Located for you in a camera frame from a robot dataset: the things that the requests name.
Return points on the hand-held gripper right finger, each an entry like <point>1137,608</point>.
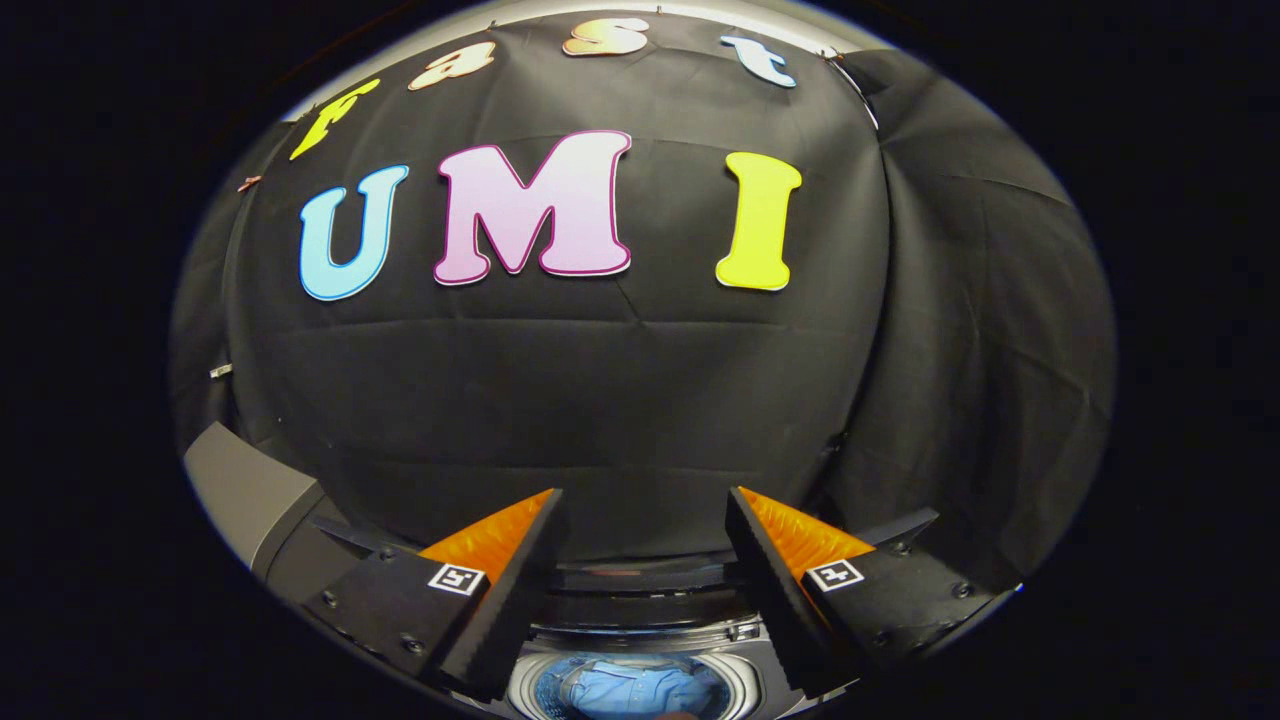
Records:
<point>765,580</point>

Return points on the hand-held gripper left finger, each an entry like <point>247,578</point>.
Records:
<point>520,580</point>

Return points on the dark grey washing machine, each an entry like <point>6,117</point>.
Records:
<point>740,660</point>

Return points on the light blue polo shirt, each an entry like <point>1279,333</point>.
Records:
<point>630,692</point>

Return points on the black backdrop cloth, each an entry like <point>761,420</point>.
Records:
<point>620,400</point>

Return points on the grey box cabinet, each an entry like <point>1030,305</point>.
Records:
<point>250,490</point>

